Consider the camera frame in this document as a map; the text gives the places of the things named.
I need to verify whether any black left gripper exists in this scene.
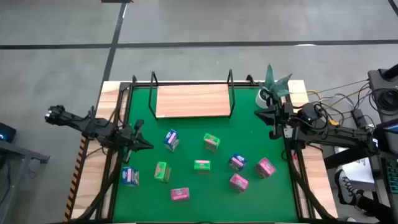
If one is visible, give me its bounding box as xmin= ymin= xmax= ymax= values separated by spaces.
xmin=119 ymin=119 xmax=154 ymax=164

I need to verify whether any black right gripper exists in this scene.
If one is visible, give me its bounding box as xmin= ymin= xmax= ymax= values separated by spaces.
xmin=254 ymin=104 xmax=295 ymax=139

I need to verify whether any blue Frosted Flakes cereal box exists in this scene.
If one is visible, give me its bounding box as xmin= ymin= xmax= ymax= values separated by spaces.
xmin=121 ymin=166 xmax=141 ymax=187
xmin=163 ymin=128 xmax=180 ymax=152
xmin=227 ymin=153 xmax=248 ymax=172

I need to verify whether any green Apple Jacks cereal box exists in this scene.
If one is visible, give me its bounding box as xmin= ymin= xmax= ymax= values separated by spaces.
xmin=154 ymin=161 xmax=172 ymax=183
xmin=193 ymin=159 xmax=211 ymax=172
xmin=203 ymin=133 xmax=221 ymax=153

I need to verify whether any pink Raisin Bran cereal box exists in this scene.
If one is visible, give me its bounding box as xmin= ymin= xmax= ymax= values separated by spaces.
xmin=170 ymin=187 xmax=190 ymax=202
xmin=254 ymin=157 xmax=277 ymax=179
xmin=229 ymin=172 xmax=249 ymax=193

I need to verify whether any artificial plant in white pot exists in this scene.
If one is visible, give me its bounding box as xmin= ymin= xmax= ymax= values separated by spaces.
xmin=254 ymin=63 xmax=294 ymax=110

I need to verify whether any black desk crossbar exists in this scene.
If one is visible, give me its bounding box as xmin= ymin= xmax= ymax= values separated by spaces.
xmin=323 ymin=149 xmax=379 ymax=170

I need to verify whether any black yellow hazard tape strip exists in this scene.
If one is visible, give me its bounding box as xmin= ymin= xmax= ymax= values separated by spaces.
xmin=63 ymin=136 xmax=86 ymax=222

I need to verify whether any black power adapter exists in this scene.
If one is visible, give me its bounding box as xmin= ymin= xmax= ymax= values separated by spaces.
xmin=350 ymin=108 xmax=368 ymax=130

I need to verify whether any green table mat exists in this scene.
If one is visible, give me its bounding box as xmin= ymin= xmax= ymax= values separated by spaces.
xmin=112 ymin=86 xmax=299 ymax=223

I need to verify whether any white printed sheet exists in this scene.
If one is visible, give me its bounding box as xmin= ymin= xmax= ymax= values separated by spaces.
xmin=334 ymin=146 xmax=376 ymax=184

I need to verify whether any person's shoe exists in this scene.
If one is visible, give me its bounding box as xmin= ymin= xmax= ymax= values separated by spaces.
xmin=334 ymin=169 xmax=363 ymax=206

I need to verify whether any black monitor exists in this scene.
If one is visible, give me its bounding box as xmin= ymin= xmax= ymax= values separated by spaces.
xmin=373 ymin=119 xmax=398 ymax=155

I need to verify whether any black equipment stand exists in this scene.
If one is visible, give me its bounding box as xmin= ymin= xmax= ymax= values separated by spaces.
xmin=367 ymin=63 xmax=398 ymax=124

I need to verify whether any grey side table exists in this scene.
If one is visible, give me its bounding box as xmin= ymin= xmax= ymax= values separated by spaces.
xmin=0 ymin=139 xmax=50 ymax=224

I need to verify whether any black device with blue light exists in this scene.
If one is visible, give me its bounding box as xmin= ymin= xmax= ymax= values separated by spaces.
xmin=0 ymin=122 xmax=17 ymax=143

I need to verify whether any black keyboard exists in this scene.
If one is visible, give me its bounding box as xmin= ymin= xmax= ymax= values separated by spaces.
xmin=384 ymin=157 xmax=398 ymax=195

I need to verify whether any person's leg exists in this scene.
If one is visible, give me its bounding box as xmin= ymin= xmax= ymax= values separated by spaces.
xmin=356 ymin=194 xmax=396 ymax=223

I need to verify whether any yellow cable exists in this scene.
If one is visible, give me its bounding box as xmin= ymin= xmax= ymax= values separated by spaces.
xmin=306 ymin=88 xmax=330 ymax=113

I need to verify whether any black metal table frame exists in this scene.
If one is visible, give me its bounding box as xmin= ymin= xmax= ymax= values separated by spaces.
xmin=67 ymin=73 xmax=338 ymax=224

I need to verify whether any wooden shelf with black frame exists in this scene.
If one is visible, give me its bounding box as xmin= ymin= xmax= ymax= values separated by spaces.
xmin=147 ymin=68 xmax=236 ymax=120

